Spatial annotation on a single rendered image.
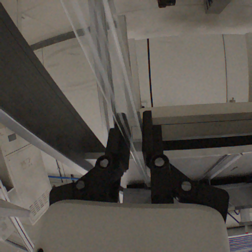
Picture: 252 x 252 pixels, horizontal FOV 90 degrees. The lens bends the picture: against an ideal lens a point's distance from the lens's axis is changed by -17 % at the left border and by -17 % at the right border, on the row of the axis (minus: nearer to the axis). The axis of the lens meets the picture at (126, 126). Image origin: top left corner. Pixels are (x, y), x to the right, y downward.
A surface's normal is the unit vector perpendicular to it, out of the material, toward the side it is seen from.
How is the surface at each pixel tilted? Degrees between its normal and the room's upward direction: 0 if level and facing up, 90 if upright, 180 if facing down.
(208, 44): 90
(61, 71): 90
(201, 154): 135
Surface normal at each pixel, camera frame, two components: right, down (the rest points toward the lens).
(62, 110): 0.98, -0.06
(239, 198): -0.20, -0.51
